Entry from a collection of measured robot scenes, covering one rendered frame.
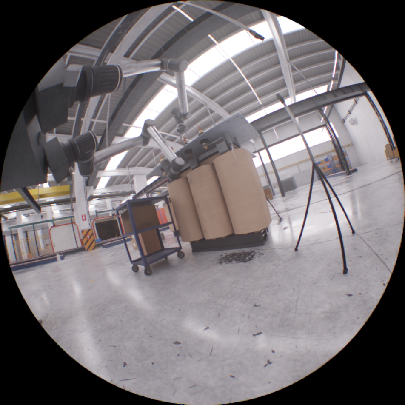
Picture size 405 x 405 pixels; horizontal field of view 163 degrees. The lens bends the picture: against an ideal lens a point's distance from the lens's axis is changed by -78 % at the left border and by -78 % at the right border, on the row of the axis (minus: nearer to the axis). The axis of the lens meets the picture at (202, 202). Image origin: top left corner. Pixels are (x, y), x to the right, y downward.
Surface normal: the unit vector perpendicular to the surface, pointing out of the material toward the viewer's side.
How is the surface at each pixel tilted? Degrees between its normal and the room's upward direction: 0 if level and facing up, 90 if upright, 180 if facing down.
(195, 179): 90
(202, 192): 90
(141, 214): 90
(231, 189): 90
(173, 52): 180
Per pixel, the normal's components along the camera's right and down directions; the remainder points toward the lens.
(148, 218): 0.77, -0.26
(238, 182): -0.59, 0.11
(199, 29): 0.28, 0.96
